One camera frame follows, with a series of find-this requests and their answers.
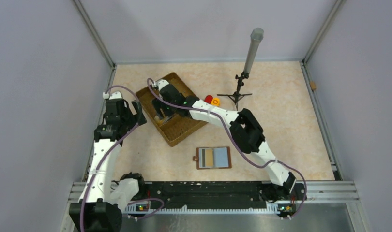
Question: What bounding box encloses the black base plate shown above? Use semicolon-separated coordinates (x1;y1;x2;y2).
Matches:
133;181;305;210

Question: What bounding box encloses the red cylinder button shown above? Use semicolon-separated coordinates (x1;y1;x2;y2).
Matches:
204;95;213;104

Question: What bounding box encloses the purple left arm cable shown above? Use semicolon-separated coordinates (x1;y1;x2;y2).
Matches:
79;85;165;232

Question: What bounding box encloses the woven brown divided tray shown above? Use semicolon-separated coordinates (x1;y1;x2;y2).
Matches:
136;72;207;147

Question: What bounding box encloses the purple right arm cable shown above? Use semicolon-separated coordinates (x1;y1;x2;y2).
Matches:
146;77;308;219

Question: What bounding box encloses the grey tube on stand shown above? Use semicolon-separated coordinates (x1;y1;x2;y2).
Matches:
243;28;264;74

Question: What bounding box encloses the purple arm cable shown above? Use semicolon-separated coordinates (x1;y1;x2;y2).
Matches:
146;77;308;219
79;85;165;232

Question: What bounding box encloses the gold card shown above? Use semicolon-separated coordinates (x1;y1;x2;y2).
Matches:
201;148;214;168
154;116;169;126

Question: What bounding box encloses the orange cylinder button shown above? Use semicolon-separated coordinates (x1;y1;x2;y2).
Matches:
210;97;221;107

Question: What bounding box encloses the small wooden wall block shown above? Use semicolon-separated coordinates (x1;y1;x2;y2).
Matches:
309;81;317;91

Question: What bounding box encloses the brown leather card holder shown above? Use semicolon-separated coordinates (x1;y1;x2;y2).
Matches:
192;146;232;170

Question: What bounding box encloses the black tripod stand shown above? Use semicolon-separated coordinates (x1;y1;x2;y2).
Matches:
217;72;252;110

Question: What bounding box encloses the aluminium frame rail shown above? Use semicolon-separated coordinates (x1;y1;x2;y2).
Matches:
61;180;371;232

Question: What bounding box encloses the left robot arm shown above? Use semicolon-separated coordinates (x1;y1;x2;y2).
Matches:
69;91;147;232

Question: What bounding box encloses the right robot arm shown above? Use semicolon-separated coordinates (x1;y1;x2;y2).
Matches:
147;78;296;199

